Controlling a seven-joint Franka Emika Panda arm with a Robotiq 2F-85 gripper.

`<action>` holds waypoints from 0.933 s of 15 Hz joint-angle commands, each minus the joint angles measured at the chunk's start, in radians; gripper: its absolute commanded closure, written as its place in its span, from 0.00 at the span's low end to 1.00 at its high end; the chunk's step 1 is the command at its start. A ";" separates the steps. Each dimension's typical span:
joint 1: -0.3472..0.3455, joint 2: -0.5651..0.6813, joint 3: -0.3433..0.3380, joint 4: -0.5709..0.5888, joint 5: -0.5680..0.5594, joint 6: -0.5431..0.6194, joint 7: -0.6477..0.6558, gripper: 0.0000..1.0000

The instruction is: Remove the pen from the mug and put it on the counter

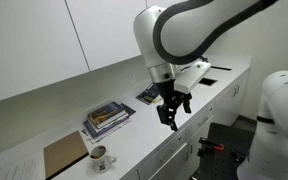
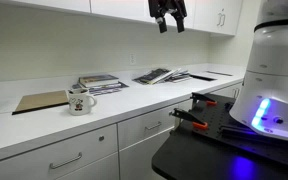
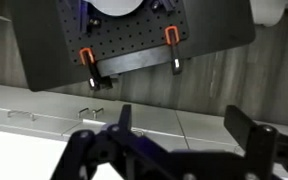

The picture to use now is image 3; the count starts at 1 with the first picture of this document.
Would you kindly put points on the black cart table top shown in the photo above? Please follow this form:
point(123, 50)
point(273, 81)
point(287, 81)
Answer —
point(40, 46)

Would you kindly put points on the white rounded object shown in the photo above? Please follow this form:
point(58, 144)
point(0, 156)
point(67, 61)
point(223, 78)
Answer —
point(267, 11)

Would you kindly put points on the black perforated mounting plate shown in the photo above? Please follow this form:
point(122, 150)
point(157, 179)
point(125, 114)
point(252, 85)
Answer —
point(124, 36)

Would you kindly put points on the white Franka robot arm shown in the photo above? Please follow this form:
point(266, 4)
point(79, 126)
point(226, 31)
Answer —
point(114, 6)

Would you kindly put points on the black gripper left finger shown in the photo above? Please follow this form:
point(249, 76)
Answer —
point(84, 156)

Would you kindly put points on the white lower cabinet unit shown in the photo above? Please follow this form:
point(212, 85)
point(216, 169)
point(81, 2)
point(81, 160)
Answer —
point(34, 100)

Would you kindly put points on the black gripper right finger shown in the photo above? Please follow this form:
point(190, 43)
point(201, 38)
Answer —
point(264, 153)

